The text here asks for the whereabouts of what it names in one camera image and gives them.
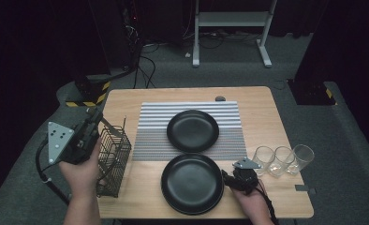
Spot person's left hand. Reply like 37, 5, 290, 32
59, 139, 102, 201

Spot grey table bracket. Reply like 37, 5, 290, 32
294, 184, 317, 196

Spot dark equipment rack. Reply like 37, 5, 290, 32
120, 0, 143, 73

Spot grey striped placemat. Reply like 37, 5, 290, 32
131, 100, 248, 162

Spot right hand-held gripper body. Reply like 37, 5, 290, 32
232, 157, 261, 195

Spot black stand with hazard tape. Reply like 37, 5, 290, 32
287, 0, 338, 106
65, 0, 111, 108

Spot black plate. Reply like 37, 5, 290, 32
164, 200, 224, 217
160, 153, 225, 214
166, 109, 220, 154

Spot cable bundle under desk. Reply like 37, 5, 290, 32
182, 29, 263, 50

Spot clear drinking glass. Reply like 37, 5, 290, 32
251, 145, 275, 177
268, 145, 295, 178
286, 143, 316, 175

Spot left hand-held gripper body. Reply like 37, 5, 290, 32
46, 120, 101, 166

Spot black wire cutlery basket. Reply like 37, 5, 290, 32
96, 125, 133, 199

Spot right hand-held gripper cable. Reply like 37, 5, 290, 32
257, 180, 281, 225

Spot white desk frame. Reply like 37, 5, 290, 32
191, 0, 279, 68

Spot person's right hand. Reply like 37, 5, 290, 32
234, 184, 273, 224

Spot black floor cables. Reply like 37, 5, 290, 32
132, 54, 157, 89

